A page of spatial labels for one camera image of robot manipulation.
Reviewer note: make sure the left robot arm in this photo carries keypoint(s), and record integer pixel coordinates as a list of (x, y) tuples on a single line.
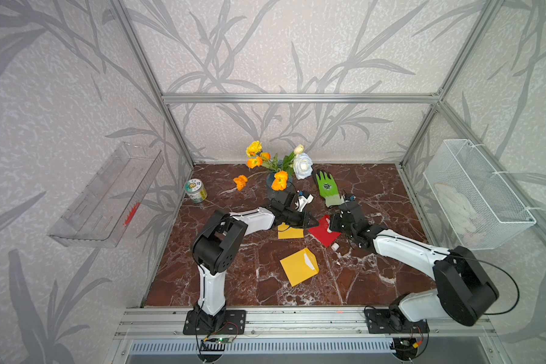
[(218, 242)]

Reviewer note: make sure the yellow envelope front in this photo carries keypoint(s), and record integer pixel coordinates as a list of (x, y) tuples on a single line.
[(300, 266)]

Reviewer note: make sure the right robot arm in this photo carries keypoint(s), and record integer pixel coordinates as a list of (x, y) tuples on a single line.
[(463, 290)]

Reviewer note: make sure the white wire basket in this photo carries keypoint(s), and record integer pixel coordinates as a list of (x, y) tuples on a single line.
[(501, 214)]

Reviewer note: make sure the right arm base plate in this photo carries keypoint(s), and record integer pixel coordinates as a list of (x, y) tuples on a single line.
[(377, 322)]

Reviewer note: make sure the blue glass vase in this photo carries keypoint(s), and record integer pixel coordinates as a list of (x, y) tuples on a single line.
[(275, 191)]

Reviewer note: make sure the clear plastic wall shelf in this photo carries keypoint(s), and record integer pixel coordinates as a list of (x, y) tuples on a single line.
[(102, 212)]

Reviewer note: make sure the small tin can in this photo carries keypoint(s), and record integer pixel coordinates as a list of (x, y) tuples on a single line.
[(196, 190)]

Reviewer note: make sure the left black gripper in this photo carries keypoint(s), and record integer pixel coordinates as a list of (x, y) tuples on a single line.
[(305, 216)]

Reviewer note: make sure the red envelope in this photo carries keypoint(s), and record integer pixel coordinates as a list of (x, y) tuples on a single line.
[(322, 232)]

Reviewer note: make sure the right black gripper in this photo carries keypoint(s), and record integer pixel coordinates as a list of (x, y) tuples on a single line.
[(334, 221)]

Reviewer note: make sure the aluminium front rail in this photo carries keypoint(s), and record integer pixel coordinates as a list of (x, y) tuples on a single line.
[(283, 322)]

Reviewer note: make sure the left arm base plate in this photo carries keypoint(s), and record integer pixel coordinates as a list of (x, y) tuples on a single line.
[(228, 322)]

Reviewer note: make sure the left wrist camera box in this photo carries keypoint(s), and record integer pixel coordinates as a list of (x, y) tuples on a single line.
[(303, 199)]

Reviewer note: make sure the green work glove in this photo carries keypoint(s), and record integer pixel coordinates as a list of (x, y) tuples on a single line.
[(328, 189)]

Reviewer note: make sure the yellow envelope near vase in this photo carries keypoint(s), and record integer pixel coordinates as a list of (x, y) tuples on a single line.
[(285, 232)]

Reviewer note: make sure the artificial flower bouquet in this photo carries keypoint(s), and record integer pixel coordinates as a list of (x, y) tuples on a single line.
[(297, 164)]

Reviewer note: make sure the white cloth in basket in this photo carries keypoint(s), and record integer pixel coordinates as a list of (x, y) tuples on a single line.
[(460, 212)]

